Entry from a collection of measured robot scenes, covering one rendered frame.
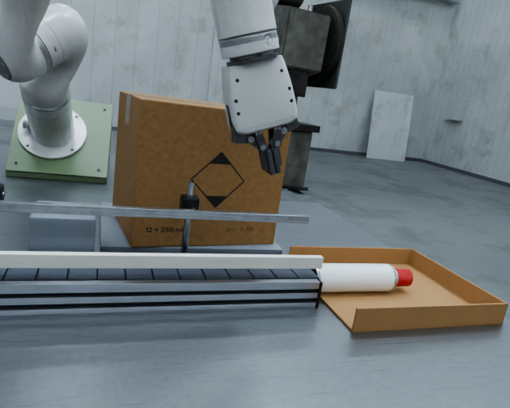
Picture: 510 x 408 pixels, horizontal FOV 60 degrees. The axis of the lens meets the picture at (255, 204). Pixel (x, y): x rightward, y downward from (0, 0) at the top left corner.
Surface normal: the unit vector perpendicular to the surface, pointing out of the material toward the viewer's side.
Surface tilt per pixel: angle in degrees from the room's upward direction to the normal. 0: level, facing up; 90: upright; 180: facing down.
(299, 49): 91
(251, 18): 92
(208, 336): 0
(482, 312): 90
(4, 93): 90
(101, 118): 48
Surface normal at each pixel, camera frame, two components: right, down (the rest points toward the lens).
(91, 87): 0.32, 0.27
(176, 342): 0.14, -0.96
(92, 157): 0.29, -0.44
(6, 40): -0.27, 0.45
